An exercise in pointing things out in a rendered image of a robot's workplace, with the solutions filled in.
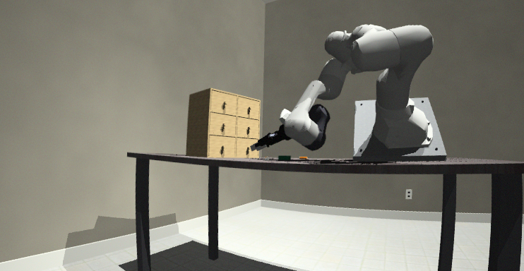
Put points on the small wooden chest of drawers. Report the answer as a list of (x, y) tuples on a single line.
[(198, 126)]

